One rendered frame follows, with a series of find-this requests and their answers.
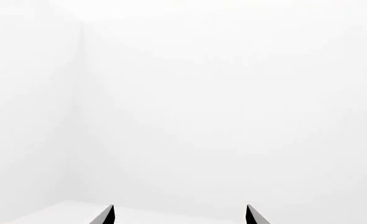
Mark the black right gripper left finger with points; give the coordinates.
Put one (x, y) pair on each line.
(106, 217)

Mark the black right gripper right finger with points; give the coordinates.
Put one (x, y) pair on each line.
(254, 217)

